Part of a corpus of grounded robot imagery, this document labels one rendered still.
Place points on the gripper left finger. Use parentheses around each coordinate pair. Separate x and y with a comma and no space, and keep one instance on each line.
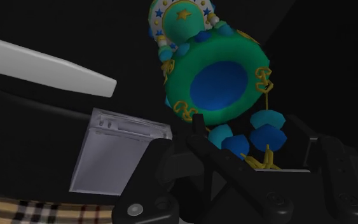
(154,173)

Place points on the white flat rounded bar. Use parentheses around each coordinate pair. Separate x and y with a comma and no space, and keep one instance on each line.
(51,69)

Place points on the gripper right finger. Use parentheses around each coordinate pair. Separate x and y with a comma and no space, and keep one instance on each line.
(340,180)

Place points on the green and blue toy figure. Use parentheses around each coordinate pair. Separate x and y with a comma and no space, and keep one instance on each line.
(216,52)

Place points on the grey flat rectangular device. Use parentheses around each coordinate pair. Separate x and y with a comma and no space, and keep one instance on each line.
(110,161)

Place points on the beige plaid cloth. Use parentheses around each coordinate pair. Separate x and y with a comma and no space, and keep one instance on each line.
(42,212)

